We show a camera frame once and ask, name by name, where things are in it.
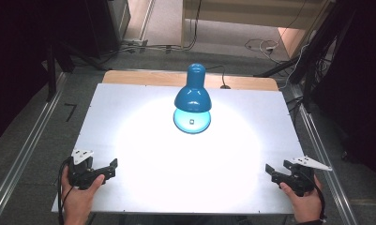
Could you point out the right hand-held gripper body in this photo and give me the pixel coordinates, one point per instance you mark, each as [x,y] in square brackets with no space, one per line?
[299,179]

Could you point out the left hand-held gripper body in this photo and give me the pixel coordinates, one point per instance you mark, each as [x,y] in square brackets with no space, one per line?
[81,172]

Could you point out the blue desk lamp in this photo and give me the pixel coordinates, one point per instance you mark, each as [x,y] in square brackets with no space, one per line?
[192,97]

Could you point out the person's right hand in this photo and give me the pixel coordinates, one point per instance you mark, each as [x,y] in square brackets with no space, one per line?
[307,206]

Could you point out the person's left hand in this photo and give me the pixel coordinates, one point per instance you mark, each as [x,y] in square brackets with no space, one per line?
[78,201]

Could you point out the black stand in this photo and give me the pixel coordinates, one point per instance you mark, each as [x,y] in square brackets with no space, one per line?
[310,56]
[52,72]

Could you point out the grey power strip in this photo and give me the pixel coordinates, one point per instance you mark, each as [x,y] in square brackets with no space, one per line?
[135,42]

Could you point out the dark cabinet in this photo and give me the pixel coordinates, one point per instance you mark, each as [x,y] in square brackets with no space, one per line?
[104,25]

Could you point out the light wooden furniture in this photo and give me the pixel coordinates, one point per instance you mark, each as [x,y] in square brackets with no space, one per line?
[245,12]

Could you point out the aluminium floor rail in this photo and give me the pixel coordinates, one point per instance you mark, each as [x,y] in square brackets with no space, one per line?
[320,156]
[146,20]
[26,146]

